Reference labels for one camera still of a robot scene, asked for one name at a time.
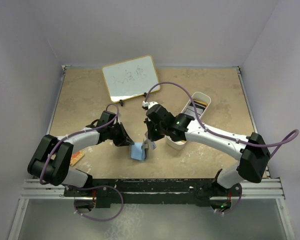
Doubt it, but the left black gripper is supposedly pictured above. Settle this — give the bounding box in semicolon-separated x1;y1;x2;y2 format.
107;122;134;147

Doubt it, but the grey card holder wallet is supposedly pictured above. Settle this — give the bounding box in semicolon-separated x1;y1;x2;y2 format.
129;138;157;162

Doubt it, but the white oblong plastic tray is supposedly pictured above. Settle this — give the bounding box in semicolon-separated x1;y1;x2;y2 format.
165;92;212;150

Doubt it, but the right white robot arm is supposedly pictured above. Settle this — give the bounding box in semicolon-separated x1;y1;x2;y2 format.
142;102;270;196

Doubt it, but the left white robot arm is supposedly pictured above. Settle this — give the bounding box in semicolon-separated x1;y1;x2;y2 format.
27;110;135;196

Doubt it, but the orange card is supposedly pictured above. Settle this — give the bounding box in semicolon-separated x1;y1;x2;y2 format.
70;151;85;166

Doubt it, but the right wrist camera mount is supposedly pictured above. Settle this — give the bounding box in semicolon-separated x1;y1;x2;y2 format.
142;100;158;110

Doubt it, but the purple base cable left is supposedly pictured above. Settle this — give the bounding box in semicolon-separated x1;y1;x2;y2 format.
73;186;126;222

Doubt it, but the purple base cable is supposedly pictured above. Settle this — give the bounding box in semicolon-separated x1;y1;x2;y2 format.
213;183;243;216
73;186;126;222

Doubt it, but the small whiteboard wooden frame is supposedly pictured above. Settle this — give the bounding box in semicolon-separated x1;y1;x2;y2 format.
101;55;161;103

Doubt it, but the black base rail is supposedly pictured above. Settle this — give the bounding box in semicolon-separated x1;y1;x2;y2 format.
64;178;242;208

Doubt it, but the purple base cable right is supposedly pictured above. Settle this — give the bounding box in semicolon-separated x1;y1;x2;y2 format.
213;183;243;216

